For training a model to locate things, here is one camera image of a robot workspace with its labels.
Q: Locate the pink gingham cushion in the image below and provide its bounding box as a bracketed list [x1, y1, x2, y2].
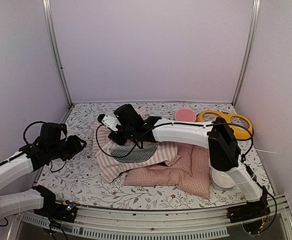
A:
[124, 143, 210, 199]

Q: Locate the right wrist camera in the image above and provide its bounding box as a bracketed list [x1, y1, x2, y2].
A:
[97, 114, 121, 132]

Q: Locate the floral tablecloth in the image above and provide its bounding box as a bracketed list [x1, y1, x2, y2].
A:
[34, 101, 271, 210]

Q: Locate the aluminium corner post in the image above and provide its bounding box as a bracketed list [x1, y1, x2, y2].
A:
[231, 0, 261, 108]
[42, 0, 73, 108]

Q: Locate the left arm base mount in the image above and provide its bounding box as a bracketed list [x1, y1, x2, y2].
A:
[34, 200, 78, 223]

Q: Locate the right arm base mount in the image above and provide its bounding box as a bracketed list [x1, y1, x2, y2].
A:
[226, 201, 270, 223]

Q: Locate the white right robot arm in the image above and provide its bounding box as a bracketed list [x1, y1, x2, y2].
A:
[98, 104, 267, 218]

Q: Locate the left aluminium corner post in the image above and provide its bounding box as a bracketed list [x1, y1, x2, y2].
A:
[42, 0, 73, 108]

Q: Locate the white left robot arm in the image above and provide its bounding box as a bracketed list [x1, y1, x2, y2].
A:
[0, 121, 87, 220]

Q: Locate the white ceramic bowl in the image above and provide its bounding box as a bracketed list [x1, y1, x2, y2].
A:
[211, 169, 235, 191]

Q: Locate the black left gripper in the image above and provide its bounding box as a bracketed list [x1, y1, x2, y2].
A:
[49, 134, 87, 162]

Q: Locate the pink round pet bowl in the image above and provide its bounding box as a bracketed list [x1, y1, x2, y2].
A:
[175, 108, 197, 123]

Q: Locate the yellow double bowl stand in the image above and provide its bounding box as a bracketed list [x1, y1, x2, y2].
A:
[196, 110, 253, 141]

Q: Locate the right aluminium corner post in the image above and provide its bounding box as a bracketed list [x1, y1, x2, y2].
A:
[231, 0, 261, 108]

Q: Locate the white tent pole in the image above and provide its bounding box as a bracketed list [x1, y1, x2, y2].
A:
[256, 149, 278, 155]

